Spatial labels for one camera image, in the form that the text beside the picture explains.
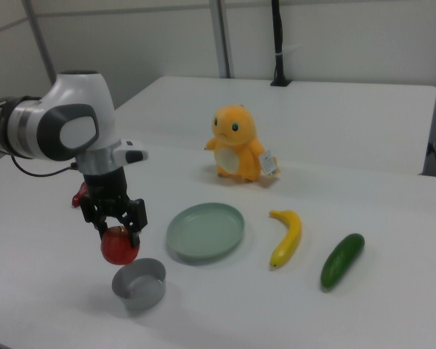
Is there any green cucumber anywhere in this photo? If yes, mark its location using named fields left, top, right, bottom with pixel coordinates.
left=319, top=233, right=366, bottom=293

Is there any red apple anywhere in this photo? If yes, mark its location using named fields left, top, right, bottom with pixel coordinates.
left=100, top=225, right=141, bottom=267

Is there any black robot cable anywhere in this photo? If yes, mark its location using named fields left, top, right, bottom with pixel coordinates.
left=10, top=155, right=81, bottom=179

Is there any orange plush toy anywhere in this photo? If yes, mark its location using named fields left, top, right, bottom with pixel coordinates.
left=203, top=103, right=282, bottom=183

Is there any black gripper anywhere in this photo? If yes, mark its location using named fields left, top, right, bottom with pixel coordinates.
left=80, top=167, right=149, bottom=249

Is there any black camera pole with clamp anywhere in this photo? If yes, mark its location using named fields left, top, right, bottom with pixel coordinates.
left=269, top=0, right=293, bottom=88

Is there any yellow banana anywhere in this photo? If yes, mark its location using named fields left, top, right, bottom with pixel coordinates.
left=268, top=209, right=303, bottom=271

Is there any white side table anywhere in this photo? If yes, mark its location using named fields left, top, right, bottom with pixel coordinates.
left=113, top=75, right=436, bottom=176

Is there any pale green plate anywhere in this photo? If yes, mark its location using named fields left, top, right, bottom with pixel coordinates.
left=166, top=202, right=246, bottom=262

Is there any red chili pepper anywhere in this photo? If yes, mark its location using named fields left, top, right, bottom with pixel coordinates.
left=70, top=181, right=89, bottom=209

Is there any grey partition post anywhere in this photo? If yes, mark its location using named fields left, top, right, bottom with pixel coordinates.
left=208, top=0, right=234, bottom=79

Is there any small grey bowl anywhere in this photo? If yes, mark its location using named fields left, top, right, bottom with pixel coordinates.
left=110, top=257, right=168, bottom=311

